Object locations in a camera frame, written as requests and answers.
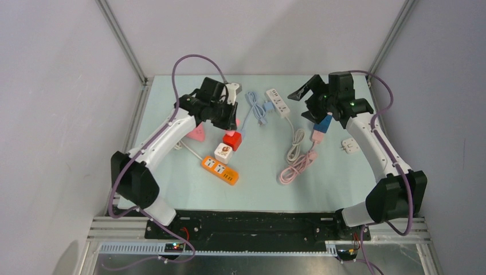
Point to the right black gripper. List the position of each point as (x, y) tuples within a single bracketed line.
[(316, 85)]

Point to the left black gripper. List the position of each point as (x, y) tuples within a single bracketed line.
[(230, 122)]

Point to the red cube socket adapter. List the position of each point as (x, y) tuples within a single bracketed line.
[(234, 140)]

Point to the white cube socket adapter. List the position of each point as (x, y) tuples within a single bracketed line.
[(223, 153)]

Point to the blue cube socket adapter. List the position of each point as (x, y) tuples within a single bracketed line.
[(324, 125)]

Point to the pink power strip with cable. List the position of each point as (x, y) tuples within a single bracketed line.
[(298, 162)]

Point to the pink square plug adapter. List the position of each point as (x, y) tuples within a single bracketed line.
[(234, 129)]

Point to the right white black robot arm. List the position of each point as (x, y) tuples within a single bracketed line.
[(399, 189)]

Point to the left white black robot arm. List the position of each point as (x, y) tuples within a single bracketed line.
[(131, 172)]

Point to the white square plug adapter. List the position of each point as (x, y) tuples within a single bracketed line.
[(350, 146)]

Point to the pink triangular power strip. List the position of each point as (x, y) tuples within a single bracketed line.
[(197, 133)]

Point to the orange power strip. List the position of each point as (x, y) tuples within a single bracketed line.
[(220, 170)]

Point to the white power strip with cable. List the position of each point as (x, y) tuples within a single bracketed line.
[(283, 114)]

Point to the aluminium frame rail front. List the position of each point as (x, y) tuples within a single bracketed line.
[(132, 229)]

